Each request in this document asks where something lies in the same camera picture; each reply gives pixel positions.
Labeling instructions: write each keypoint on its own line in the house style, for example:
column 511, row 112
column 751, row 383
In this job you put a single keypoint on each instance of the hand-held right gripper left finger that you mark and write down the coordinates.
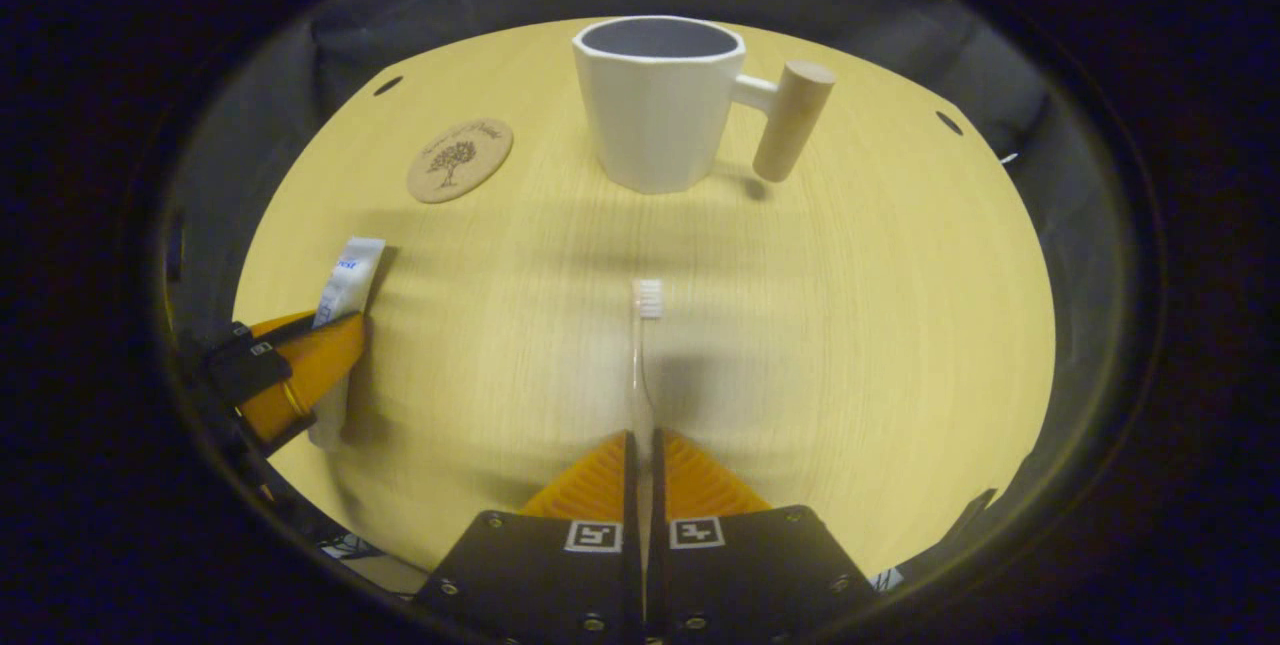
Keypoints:
column 631, row 505

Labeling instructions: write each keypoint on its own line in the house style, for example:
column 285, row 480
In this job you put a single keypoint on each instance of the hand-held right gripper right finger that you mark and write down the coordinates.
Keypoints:
column 657, row 505

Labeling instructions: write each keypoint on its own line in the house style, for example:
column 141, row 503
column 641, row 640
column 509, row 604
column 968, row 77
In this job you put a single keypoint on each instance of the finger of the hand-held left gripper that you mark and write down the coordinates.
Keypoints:
column 310, row 370

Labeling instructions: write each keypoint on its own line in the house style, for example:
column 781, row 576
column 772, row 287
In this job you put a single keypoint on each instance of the white toothpaste tube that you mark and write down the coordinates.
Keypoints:
column 350, row 275

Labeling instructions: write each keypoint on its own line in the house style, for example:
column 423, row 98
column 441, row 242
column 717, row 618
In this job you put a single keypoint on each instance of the toothbrush with white bristles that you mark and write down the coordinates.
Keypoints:
column 650, row 300

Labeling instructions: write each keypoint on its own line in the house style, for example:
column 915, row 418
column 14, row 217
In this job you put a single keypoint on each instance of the round wooden coaster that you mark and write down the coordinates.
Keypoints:
column 460, row 160

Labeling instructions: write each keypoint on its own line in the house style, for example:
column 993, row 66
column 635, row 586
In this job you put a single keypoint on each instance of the light wooden desktop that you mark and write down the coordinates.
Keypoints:
column 850, row 325

